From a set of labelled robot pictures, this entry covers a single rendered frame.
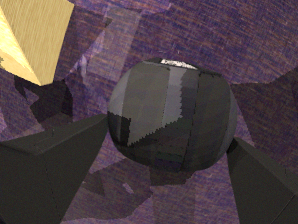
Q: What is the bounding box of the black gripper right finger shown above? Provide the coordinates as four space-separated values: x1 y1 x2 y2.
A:
226 137 298 224

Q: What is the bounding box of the dark grey controller unit with white label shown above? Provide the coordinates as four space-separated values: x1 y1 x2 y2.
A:
108 57 238 173

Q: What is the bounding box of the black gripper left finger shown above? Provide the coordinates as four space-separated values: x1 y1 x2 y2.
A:
0 113 109 224

